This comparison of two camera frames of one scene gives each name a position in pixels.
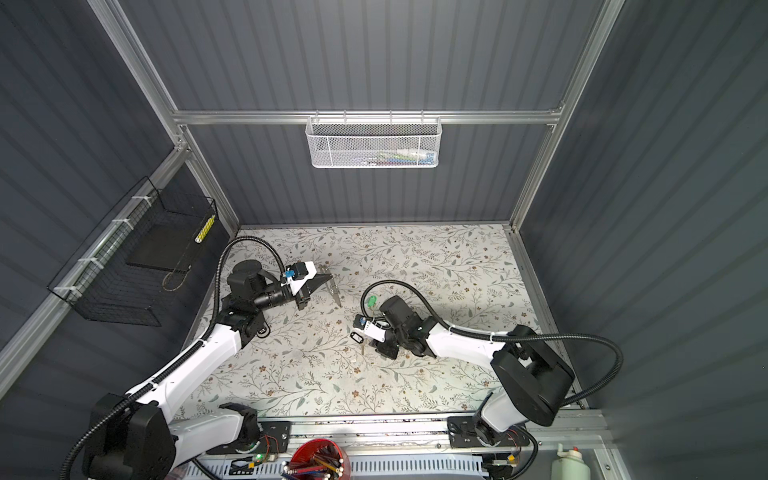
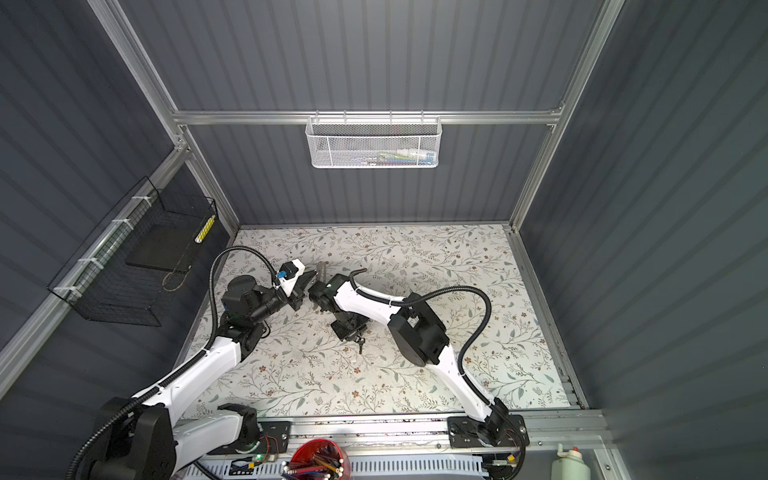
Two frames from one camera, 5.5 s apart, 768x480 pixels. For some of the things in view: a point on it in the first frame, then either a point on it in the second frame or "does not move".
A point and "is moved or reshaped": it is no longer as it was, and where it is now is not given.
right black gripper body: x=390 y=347 -> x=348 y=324
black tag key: x=359 y=339 does not move
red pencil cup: x=319 y=459 does not move
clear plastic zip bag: x=334 y=290 is moved or reshaped
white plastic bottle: x=569 y=465 does not move
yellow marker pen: x=205 y=229 does not move
